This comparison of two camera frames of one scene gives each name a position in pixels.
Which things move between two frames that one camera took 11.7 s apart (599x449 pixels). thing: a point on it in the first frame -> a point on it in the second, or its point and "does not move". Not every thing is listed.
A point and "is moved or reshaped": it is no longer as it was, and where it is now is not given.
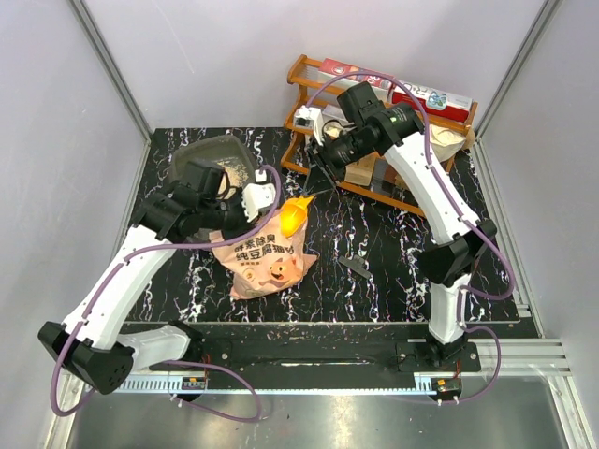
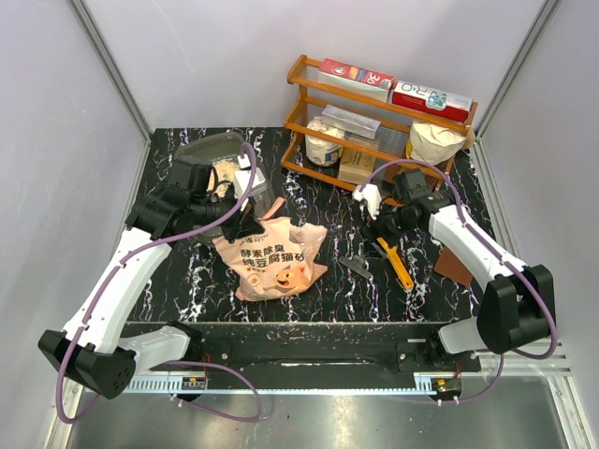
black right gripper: (323, 177) -> (372, 241)
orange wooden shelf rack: (389, 152) does not move
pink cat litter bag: (265, 261) is moved or reshaped
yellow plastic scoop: (294, 213) -> (397, 262)
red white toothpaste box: (346, 76) does not move
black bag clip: (357, 264) does not move
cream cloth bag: (445, 142) does not move
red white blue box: (432, 101) does not move
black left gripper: (243, 222) does not move
